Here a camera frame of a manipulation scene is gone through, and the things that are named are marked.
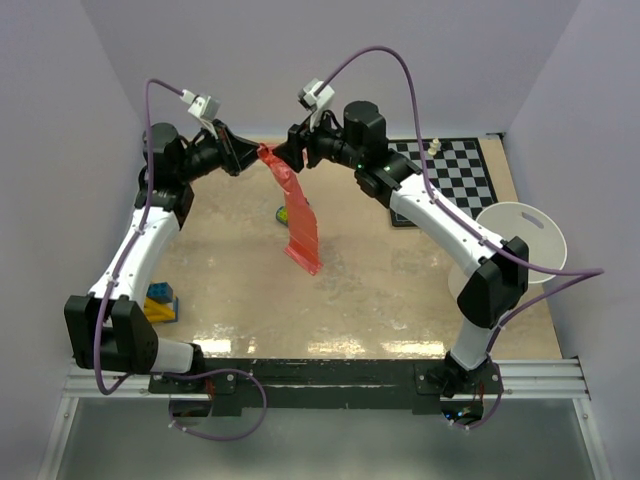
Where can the black white chessboard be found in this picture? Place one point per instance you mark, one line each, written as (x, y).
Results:
(459, 170)

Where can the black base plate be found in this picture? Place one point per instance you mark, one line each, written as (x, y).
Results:
(424, 387)

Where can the red trash bag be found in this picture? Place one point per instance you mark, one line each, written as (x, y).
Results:
(303, 245)

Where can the white chess piece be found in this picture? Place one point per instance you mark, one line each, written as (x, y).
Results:
(434, 146)

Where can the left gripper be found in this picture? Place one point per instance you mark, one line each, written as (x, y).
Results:
(236, 153)

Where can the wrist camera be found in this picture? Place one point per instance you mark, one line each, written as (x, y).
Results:
(203, 108)
(316, 98)

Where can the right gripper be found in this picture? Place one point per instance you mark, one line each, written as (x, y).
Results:
(307, 138)

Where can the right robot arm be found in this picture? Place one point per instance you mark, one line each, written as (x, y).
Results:
(497, 277)

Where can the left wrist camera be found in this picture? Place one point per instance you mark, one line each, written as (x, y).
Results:
(203, 108)

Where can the yellow blue toy blocks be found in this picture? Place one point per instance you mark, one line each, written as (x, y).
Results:
(161, 305)

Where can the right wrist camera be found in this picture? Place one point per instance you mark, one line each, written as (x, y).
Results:
(316, 98)

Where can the white trash bin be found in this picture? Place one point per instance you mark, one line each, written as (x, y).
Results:
(546, 242)

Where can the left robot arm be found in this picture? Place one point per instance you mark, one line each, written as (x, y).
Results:
(107, 326)

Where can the aluminium front rail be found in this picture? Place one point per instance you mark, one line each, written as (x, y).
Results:
(522, 379)

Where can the colourful toy block car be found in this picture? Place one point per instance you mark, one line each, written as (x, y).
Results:
(281, 216)

